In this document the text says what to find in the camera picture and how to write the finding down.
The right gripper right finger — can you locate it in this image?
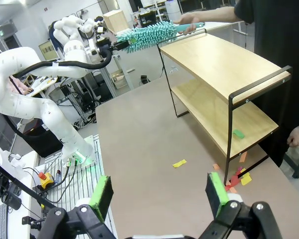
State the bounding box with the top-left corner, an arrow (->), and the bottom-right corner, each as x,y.
201,172 -> 282,239

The person's right forearm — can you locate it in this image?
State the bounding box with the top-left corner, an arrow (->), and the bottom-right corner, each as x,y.
198,6 -> 240,24

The person's right hand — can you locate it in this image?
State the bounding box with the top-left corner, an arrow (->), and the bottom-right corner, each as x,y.
179,12 -> 206,35

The grooved aluminium mounting plate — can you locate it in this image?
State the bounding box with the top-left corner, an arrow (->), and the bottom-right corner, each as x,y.
38,134 -> 118,239

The light wooden box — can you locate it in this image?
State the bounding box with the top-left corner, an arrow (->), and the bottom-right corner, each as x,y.
103,9 -> 130,34

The white desk with keyboard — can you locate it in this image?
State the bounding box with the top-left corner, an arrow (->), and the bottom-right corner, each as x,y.
0,150 -> 45,239

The black diagonal pole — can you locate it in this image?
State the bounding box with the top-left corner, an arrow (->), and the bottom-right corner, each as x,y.
0,155 -> 57,212

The grey keyboard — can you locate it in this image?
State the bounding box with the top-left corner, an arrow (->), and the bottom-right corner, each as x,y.
0,204 -> 8,239

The yellow emergency stop button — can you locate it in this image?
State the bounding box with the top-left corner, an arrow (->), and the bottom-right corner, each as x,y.
39,171 -> 56,191

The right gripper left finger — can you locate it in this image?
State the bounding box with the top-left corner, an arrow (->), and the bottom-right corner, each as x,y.
43,175 -> 115,239

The person in black shirt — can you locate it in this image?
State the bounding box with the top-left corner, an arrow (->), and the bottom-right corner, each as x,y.
234,0 -> 299,168

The person's left hand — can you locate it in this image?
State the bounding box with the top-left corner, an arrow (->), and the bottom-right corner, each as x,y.
286,125 -> 299,148

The white cylindrical air purifier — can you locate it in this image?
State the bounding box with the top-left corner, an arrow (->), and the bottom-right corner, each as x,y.
165,0 -> 182,21

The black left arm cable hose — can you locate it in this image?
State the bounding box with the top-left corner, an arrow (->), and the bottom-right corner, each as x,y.
0,47 -> 113,140

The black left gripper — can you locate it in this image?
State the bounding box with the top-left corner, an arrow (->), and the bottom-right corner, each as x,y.
96,37 -> 137,54

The teal microfibre duster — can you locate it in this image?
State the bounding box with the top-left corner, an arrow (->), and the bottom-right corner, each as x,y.
116,21 -> 206,54

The grey metal cabinet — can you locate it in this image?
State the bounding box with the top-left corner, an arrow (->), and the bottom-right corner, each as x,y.
0,19 -> 22,50

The two-tier wooden shelf black frame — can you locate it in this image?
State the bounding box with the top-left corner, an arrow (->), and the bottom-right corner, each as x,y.
157,28 -> 294,186

